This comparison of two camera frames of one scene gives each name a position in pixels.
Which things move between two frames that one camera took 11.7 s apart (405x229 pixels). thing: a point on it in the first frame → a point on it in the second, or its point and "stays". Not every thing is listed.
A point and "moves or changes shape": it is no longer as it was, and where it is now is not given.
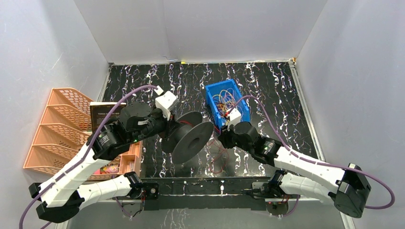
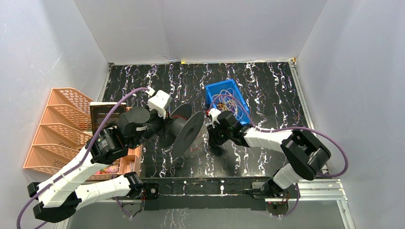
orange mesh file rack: x=66 y=127 stays
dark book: x=100 y=110 stays
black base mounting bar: x=205 y=193 stays
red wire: x=228 y=154 moves or changes shape
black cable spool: x=187 y=137 moves or changes shape
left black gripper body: x=169 y=127 stays
